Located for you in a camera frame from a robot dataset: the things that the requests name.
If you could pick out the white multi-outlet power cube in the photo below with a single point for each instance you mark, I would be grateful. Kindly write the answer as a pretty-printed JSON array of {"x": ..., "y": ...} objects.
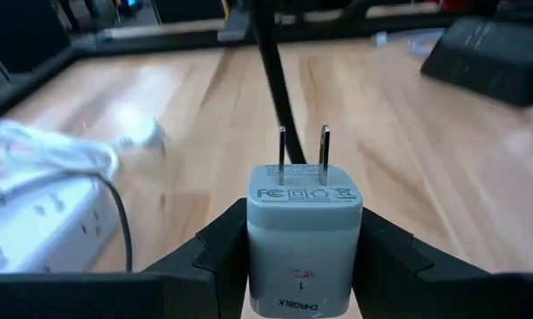
[{"x": 40, "y": 226}]

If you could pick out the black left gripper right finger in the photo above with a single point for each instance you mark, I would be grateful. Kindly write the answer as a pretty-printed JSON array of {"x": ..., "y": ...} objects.
[{"x": 394, "y": 279}]

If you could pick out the small white USB charger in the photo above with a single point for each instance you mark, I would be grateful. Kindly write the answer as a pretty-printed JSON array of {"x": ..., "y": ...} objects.
[{"x": 301, "y": 243}]

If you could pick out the black charging block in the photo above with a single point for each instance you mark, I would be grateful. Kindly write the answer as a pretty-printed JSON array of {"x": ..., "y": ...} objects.
[{"x": 492, "y": 62}]

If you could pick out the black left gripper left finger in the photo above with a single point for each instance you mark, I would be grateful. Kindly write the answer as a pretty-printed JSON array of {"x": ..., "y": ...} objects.
[{"x": 213, "y": 274}]

